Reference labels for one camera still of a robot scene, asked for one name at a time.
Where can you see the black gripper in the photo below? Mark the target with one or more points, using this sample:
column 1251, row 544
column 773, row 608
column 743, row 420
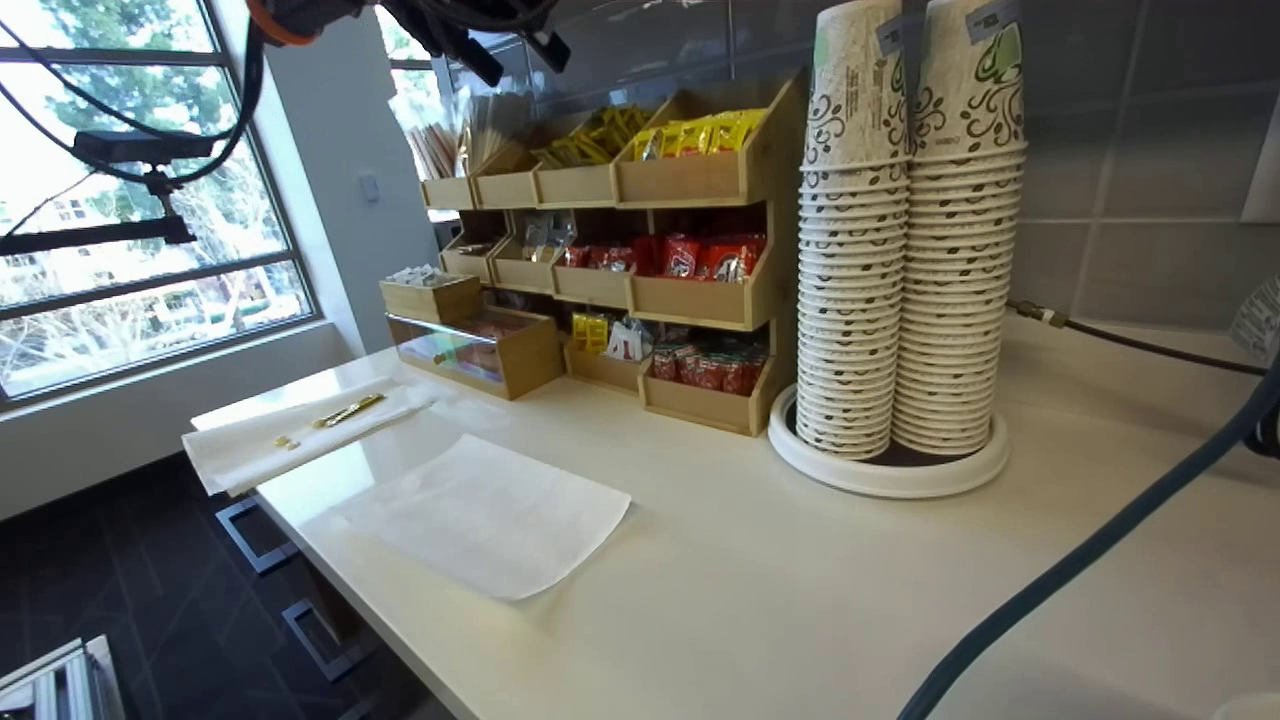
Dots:
column 465, row 16

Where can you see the wooden tiered organizer rack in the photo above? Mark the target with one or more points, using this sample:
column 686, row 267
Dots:
column 695, row 182

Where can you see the silver sachet pile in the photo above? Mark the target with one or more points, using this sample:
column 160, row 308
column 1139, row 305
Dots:
column 421, row 274

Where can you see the yellow and white sachet pile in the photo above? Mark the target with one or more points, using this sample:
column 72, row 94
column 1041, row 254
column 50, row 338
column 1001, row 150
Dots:
column 594, row 333

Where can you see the dark red sachet pile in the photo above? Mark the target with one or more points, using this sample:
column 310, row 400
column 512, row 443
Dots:
column 706, row 369

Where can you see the clear plastic bag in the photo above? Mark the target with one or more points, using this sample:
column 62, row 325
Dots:
column 487, row 105

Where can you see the narrow glass window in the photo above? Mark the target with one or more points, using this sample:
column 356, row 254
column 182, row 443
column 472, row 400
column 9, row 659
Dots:
column 400, row 80

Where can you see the white wrapped straws bundle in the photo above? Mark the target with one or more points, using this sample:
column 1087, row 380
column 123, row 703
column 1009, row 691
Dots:
column 438, row 152

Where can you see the grey packet pile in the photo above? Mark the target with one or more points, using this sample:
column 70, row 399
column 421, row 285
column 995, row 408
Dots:
column 545, row 237

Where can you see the small open wooden box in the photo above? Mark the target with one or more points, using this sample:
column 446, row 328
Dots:
column 432, row 305

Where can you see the small yellow packet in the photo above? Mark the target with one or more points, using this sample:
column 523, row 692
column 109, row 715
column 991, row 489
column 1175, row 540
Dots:
column 348, row 408

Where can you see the printed paper cup stack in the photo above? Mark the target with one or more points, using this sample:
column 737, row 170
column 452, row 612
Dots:
column 961, row 295
column 854, row 295

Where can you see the large glass window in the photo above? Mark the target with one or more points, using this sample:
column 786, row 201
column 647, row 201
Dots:
column 83, row 67

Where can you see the flat white paper napkin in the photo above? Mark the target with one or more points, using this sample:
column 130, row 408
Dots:
column 507, row 521

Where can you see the white round cup tray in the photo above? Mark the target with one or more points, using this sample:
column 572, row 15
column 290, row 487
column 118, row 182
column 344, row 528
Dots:
column 882, row 483

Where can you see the white wall switch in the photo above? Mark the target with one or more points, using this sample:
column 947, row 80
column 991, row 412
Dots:
column 370, row 191

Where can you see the black camera on mount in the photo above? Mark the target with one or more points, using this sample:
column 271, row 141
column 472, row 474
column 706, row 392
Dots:
column 145, row 145

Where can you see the white metal frame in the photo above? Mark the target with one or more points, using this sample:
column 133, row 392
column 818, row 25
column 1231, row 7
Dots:
column 62, row 680

